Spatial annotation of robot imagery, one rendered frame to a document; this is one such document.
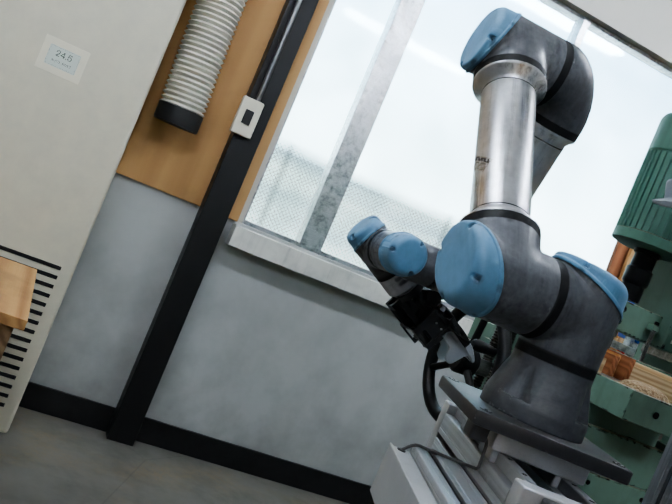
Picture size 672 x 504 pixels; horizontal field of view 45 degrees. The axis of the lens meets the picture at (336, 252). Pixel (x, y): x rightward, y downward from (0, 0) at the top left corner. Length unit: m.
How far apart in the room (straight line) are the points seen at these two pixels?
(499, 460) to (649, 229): 0.95
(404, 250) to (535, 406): 0.41
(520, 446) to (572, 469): 0.08
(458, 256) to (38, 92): 1.73
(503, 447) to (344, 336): 2.07
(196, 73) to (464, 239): 1.75
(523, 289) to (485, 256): 0.07
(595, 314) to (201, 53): 1.86
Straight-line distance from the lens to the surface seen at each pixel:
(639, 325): 1.99
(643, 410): 1.70
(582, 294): 1.13
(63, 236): 2.60
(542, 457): 1.13
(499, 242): 1.08
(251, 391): 3.10
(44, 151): 2.58
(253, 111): 2.83
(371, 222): 1.51
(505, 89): 1.28
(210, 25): 2.74
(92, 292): 2.93
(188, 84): 2.72
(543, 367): 1.14
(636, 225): 1.95
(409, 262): 1.41
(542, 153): 1.42
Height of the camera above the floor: 0.95
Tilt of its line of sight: 1 degrees down
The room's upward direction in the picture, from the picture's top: 23 degrees clockwise
